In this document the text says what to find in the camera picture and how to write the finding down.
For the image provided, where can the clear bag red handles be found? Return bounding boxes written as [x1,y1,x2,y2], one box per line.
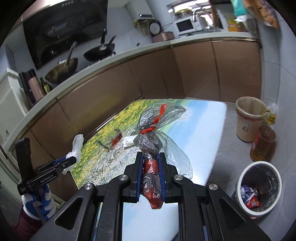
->
[96,128,122,150]
[134,100,193,209]

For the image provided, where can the white plastic bag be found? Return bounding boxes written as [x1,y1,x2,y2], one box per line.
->
[62,134,84,175]

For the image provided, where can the white trash bin black liner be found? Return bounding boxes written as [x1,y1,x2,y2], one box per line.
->
[233,161,282,219]

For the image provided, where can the brown kitchen cabinets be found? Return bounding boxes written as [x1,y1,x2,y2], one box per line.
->
[9,38,263,204]

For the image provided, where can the left blue white gloved hand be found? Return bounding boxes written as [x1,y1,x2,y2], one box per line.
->
[21,184,56,221]

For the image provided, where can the white paper towel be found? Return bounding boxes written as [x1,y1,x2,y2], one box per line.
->
[122,135,137,148]

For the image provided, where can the flower landscape table mat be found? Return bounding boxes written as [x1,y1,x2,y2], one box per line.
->
[72,99,227,240]

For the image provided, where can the pink thermos bottle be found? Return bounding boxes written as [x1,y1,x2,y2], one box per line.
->
[26,69,46,102]

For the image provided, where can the blue white wrapper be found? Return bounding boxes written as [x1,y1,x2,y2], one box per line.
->
[240,185,254,202]

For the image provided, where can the red snack packet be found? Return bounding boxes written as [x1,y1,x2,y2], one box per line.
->
[244,193,261,209]

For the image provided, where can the amber oil bottle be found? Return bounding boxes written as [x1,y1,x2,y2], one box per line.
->
[250,126,276,162]

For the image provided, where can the beige bucket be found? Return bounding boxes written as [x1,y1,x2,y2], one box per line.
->
[235,96,267,143]

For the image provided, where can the black frying pan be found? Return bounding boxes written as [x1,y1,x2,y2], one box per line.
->
[83,29,116,62]

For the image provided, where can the dark wok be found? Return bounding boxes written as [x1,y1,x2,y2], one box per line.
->
[45,42,78,85]

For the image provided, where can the pink rice cooker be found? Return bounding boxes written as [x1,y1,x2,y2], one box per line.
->
[152,32,175,43]

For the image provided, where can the yellow cap oil bottle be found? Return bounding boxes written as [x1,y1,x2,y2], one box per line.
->
[263,103,278,125]

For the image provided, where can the white microwave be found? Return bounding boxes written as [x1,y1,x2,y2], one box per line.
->
[174,17,197,36]

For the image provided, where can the steel faucet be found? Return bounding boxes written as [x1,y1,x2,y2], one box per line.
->
[192,10,208,31]

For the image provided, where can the black range hood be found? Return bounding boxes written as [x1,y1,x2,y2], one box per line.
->
[23,0,108,69]

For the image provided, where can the white water heater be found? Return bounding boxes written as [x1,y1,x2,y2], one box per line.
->
[125,0,154,22]

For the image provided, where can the yellow food container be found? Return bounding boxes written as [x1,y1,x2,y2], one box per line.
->
[228,20,242,32]

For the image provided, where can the teal plastic bag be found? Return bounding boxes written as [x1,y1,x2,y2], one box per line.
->
[231,0,248,23]

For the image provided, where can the orange floral apron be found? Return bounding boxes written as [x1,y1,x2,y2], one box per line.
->
[243,0,280,30]

